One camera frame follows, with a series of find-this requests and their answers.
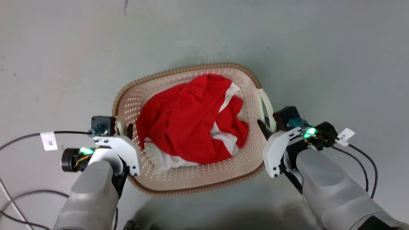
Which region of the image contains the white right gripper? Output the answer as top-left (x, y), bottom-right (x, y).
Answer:
top-left (257, 119), bottom-right (303, 179)

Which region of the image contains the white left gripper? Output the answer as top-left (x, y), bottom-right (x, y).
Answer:
top-left (93, 123), bottom-right (142, 177)

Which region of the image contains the beige perforated plastic laundry basket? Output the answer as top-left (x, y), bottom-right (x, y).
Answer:
top-left (112, 63), bottom-right (275, 197)

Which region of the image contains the red and white garment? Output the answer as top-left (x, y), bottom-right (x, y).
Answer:
top-left (136, 74), bottom-right (249, 174)

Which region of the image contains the white right cable label tag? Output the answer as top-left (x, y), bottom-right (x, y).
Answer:
top-left (335, 128), bottom-right (355, 147)

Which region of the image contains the white cable label tag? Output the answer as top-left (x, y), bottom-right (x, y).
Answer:
top-left (335, 128), bottom-right (355, 147)
top-left (40, 131), bottom-right (58, 151)

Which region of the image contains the white left cable label tag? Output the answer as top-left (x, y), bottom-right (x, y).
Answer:
top-left (40, 131), bottom-right (58, 151)

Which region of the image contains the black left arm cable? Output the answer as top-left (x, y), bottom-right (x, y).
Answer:
top-left (0, 131), bottom-right (93, 151)

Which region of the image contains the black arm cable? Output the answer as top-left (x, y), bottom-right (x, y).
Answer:
top-left (331, 143), bottom-right (379, 199)
top-left (0, 131), bottom-right (93, 151)

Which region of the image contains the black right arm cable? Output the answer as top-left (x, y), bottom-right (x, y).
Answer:
top-left (331, 143), bottom-right (379, 199)

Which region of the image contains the black floor cable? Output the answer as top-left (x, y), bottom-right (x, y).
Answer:
top-left (0, 190), bottom-right (69, 230)

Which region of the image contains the white floor cable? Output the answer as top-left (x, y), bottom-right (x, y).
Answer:
top-left (0, 178), bottom-right (33, 230)

